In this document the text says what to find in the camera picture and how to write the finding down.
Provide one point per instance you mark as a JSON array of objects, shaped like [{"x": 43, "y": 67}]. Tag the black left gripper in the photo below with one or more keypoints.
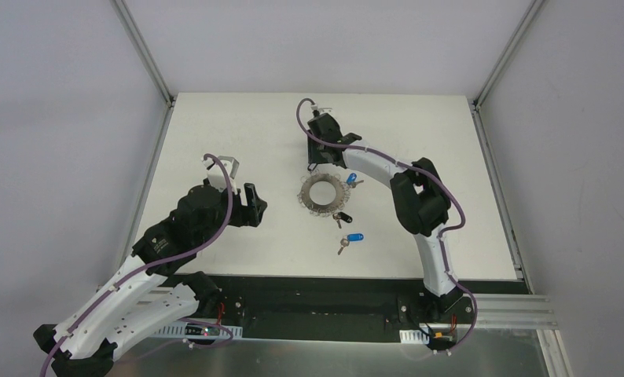
[{"x": 247, "y": 206}]

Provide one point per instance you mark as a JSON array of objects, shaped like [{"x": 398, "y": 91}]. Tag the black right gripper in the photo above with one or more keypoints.
[{"x": 319, "y": 145}]

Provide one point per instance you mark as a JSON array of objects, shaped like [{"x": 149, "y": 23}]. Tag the blue key tag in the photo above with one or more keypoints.
[
  {"x": 355, "y": 237},
  {"x": 351, "y": 179}
]

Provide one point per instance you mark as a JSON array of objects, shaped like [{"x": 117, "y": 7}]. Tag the round metal key ring plate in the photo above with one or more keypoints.
[{"x": 323, "y": 194}]

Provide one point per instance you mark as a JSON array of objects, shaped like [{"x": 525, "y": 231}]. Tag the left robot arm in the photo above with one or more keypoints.
[{"x": 93, "y": 339}]

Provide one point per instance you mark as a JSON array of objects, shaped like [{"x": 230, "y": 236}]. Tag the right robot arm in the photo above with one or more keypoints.
[{"x": 421, "y": 203}]

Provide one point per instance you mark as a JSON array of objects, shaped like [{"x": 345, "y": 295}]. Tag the black key tag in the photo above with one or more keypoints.
[{"x": 340, "y": 218}]

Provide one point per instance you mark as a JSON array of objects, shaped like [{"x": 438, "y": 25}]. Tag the blue key tag loose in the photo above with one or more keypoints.
[{"x": 355, "y": 237}]

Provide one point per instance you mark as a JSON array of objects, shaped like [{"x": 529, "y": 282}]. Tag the silver key on loose tag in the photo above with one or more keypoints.
[{"x": 344, "y": 243}]

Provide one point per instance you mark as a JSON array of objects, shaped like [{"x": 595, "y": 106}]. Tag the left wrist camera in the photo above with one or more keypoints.
[{"x": 221, "y": 172}]

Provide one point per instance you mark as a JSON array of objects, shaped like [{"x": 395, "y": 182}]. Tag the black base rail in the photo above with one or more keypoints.
[{"x": 330, "y": 309}]

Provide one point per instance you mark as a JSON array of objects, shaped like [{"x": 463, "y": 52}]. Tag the white cable duct left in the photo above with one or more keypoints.
[{"x": 184, "y": 330}]

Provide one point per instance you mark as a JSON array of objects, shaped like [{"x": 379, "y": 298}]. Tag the white cable duct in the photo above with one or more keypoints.
[
  {"x": 184, "y": 330},
  {"x": 416, "y": 337}
]

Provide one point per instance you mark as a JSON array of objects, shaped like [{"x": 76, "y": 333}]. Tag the white cable duct right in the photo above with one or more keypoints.
[{"x": 416, "y": 337}]

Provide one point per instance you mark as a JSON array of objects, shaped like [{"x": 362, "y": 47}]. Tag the aluminium frame post left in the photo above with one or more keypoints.
[{"x": 143, "y": 51}]

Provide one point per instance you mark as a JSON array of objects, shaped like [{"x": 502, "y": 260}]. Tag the aluminium frame post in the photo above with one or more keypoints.
[
  {"x": 516, "y": 38},
  {"x": 143, "y": 51}
]

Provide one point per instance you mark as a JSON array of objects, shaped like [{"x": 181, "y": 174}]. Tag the aluminium rail right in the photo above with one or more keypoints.
[{"x": 522, "y": 312}]

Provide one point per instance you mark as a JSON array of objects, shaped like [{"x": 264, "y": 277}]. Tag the aluminium frame post right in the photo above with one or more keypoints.
[{"x": 516, "y": 38}]

